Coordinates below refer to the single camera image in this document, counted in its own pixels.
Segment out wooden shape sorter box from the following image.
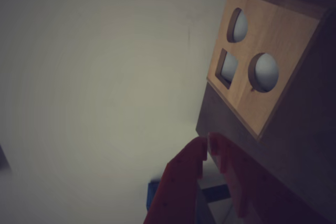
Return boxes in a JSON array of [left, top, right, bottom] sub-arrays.
[[206, 0, 336, 172]]

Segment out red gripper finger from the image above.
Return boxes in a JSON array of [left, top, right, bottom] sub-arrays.
[[143, 136, 208, 224], [207, 132, 334, 224]]

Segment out blue clamp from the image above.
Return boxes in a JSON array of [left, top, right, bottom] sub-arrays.
[[146, 180, 232, 213]]

